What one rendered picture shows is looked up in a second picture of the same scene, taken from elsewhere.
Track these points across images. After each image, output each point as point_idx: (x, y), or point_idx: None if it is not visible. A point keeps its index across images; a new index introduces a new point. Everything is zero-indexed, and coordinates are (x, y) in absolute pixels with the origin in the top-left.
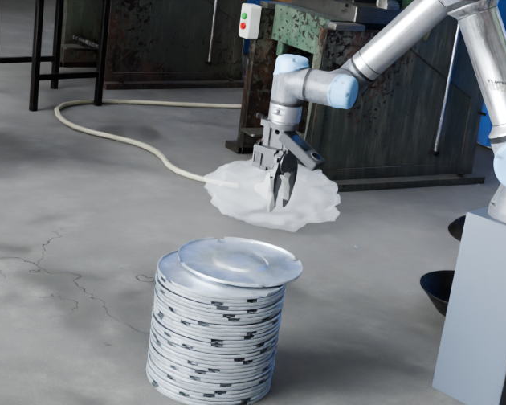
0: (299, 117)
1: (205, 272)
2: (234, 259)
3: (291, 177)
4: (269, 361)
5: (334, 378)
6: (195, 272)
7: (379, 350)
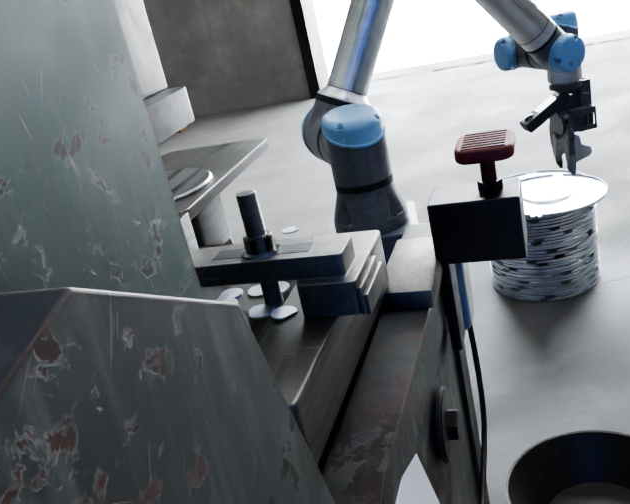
0: (549, 77)
1: (534, 181)
2: (547, 190)
3: (564, 142)
4: (494, 262)
5: (500, 331)
6: (533, 177)
7: (534, 377)
